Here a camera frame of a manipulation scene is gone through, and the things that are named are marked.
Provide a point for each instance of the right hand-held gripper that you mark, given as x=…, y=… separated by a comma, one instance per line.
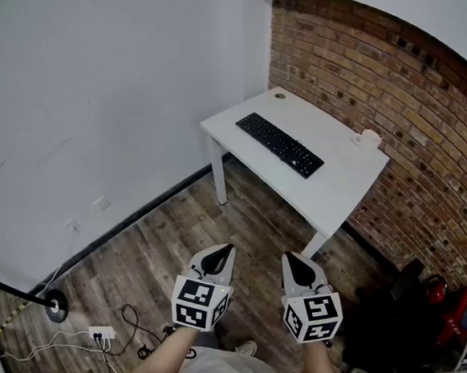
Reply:
x=314, y=314

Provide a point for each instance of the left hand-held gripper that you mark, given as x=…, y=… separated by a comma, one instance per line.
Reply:
x=196, y=303

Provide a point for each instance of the black keyboard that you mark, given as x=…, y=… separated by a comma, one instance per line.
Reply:
x=279, y=143

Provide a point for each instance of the person's left forearm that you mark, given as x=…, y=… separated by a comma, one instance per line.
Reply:
x=163, y=357

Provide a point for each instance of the person's white shoe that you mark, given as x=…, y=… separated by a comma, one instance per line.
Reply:
x=247, y=348

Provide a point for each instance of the white table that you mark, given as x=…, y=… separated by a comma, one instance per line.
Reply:
x=330, y=181

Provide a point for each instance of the black office chair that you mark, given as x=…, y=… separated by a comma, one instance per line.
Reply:
x=391, y=327

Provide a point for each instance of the white power strip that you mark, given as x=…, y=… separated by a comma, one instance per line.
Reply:
x=102, y=332

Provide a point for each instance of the white mug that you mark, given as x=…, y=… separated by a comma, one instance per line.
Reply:
x=369, y=139

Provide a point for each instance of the red fire extinguisher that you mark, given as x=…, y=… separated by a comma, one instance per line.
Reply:
x=455, y=312

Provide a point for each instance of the black stand with round base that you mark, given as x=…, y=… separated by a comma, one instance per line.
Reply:
x=56, y=305

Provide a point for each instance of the white metal rack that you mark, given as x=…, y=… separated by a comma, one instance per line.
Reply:
x=465, y=361

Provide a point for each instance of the white wall socket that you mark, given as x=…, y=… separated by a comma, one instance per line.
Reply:
x=72, y=225
x=102, y=203

